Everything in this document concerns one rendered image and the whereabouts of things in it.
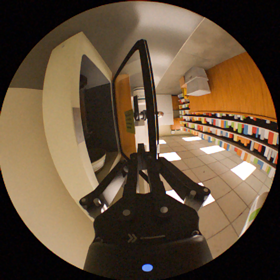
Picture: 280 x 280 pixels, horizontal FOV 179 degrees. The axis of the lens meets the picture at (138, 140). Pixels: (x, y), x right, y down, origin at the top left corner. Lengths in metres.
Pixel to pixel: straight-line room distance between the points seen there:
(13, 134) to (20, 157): 0.11
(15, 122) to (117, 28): 0.54
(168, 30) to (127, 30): 0.12
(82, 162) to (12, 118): 0.47
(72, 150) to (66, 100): 0.10
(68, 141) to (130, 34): 0.33
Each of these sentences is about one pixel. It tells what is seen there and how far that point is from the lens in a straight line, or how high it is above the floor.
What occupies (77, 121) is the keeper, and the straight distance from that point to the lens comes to 0.19.
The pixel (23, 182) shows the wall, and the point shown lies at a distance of 0.58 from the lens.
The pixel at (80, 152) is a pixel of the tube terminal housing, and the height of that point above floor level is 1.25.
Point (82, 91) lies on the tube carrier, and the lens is 0.35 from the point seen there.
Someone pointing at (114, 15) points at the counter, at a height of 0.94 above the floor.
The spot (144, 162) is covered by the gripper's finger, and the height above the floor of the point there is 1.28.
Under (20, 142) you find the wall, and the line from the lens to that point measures 0.56.
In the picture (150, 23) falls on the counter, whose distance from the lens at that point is 0.31.
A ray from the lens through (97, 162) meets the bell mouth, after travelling 0.30.
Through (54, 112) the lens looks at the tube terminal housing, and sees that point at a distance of 0.22.
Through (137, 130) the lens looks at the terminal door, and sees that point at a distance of 0.25.
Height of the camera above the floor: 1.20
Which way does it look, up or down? 15 degrees up
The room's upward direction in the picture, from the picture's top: 174 degrees clockwise
